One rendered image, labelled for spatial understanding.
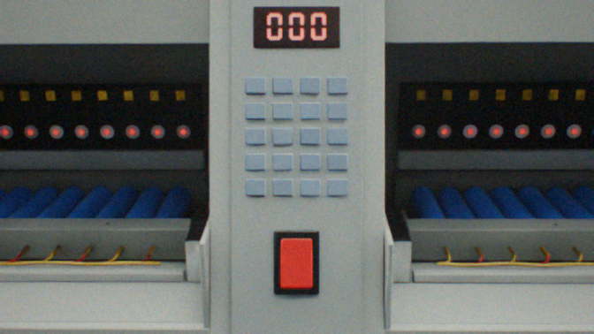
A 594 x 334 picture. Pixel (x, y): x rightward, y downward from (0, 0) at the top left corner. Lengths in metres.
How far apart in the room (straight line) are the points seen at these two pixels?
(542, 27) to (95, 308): 0.30
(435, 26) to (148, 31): 0.16
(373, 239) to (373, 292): 0.03
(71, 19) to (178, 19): 0.06
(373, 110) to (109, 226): 0.19
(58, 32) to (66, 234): 0.13
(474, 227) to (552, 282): 0.06
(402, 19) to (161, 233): 0.20
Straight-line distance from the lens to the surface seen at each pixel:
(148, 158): 0.53
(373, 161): 0.35
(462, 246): 0.43
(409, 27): 0.37
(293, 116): 0.34
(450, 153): 0.52
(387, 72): 0.55
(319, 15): 0.35
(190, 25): 0.37
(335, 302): 0.35
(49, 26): 0.39
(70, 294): 0.41
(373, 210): 0.35
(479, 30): 0.38
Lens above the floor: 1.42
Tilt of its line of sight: level
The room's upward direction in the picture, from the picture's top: straight up
